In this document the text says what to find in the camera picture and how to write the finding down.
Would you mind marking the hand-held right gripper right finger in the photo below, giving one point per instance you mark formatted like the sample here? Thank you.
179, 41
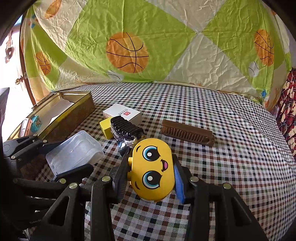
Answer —
180, 185

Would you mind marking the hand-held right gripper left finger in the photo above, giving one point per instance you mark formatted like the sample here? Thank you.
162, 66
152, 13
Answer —
120, 185

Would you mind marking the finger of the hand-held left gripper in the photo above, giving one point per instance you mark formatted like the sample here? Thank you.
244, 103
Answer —
69, 176
30, 146

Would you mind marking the rose gold box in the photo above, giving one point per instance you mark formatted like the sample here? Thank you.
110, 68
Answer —
26, 127

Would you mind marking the blue bear toy block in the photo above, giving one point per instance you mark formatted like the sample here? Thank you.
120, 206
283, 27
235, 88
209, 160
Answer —
36, 124

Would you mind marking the clear plastic box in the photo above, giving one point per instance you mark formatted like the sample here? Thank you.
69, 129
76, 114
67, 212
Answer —
74, 153

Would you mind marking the yellow face toy block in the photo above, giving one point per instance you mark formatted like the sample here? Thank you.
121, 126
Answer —
150, 166

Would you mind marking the brown comb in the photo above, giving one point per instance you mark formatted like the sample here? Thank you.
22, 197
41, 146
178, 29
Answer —
185, 132

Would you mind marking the gold tin box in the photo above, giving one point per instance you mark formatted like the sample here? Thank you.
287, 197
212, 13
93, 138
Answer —
69, 109

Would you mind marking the small yellow block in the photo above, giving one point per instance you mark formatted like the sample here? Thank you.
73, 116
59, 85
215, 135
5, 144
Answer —
106, 127

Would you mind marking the white box with red label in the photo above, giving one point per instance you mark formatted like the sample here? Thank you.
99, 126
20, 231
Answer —
122, 112

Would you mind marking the checkered tablecloth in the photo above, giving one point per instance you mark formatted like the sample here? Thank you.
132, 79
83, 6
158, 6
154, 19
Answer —
231, 150

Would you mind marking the brass door knob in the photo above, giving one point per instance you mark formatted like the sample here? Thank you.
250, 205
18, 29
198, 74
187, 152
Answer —
19, 81

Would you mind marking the wooden door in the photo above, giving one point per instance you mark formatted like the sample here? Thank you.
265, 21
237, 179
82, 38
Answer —
13, 64

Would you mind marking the red bear print cloth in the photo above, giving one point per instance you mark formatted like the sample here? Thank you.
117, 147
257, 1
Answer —
288, 115

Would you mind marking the green basketball print bedsheet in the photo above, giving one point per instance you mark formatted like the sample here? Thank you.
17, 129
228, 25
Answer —
185, 46

